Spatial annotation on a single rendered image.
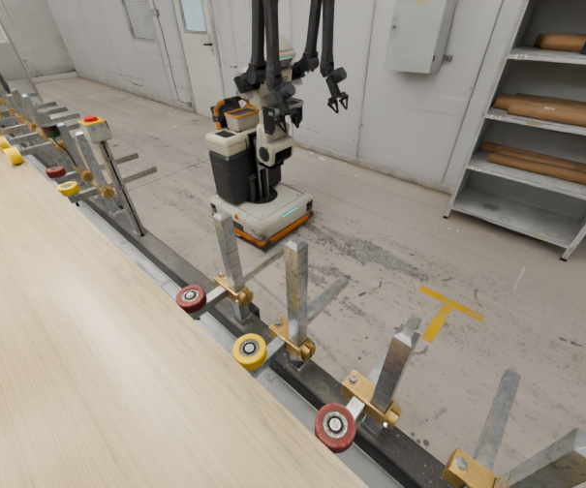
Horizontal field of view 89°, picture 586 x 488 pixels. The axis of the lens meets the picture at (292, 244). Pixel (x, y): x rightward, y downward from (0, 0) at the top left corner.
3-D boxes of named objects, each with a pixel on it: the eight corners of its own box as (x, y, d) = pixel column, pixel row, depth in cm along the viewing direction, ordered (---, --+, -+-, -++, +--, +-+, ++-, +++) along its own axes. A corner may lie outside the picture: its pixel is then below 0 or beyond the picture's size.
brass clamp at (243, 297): (229, 279, 102) (226, 268, 99) (255, 298, 95) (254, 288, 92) (214, 289, 98) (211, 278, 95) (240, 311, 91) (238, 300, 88)
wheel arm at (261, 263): (286, 246, 115) (286, 237, 112) (293, 250, 113) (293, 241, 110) (188, 317, 90) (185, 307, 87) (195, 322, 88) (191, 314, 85)
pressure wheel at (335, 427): (346, 472, 61) (352, 454, 54) (308, 456, 63) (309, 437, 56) (354, 431, 67) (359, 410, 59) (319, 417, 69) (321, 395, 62)
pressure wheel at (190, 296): (208, 329, 88) (200, 304, 81) (181, 330, 88) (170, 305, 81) (214, 308, 94) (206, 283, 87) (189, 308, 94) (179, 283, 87)
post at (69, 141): (104, 205, 174) (62, 121, 144) (107, 207, 172) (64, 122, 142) (98, 208, 172) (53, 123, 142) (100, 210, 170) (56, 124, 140)
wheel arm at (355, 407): (408, 320, 90) (412, 312, 87) (419, 327, 88) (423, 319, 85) (320, 446, 65) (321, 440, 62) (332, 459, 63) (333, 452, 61)
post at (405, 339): (365, 425, 83) (403, 320, 52) (377, 434, 81) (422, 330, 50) (358, 436, 81) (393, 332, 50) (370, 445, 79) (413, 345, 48)
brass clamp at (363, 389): (352, 377, 77) (354, 366, 74) (401, 413, 70) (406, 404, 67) (338, 395, 74) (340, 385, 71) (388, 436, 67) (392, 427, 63)
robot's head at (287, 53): (247, 56, 173) (257, 34, 161) (273, 52, 185) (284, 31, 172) (262, 77, 174) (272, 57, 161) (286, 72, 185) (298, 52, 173)
